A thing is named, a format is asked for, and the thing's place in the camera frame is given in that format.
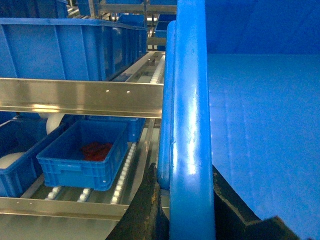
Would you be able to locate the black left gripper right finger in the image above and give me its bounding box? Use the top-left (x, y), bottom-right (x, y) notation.
top-left (212, 167), bottom-right (299, 240)

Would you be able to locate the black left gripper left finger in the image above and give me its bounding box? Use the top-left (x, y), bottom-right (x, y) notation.
top-left (106, 163), bottom-right (170, 240)

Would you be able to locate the large blue plastic crate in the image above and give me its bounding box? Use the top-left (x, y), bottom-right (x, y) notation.
top-left (157, 0), bottom-right (320, 240)

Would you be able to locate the steel flow rack shelf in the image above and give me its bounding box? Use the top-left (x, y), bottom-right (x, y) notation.
top-left (0, 0), bottom-right (178, 240)

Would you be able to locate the blue crate on upper shelf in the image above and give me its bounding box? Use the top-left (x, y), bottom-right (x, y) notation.
top-left (0, 18), bottom-right (147, 81)

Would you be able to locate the red item in crate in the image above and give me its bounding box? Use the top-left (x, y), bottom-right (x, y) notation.
top-left (80, 141), bottom-right (113, 162)

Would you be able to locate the small blue crate red item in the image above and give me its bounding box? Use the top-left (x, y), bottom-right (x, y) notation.
top-left (36, 120), bottom-right (129, 191)

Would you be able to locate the blue crate lower left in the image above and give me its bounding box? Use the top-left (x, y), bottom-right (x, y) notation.
top-left (0, 119), bottom-right (66, 198)

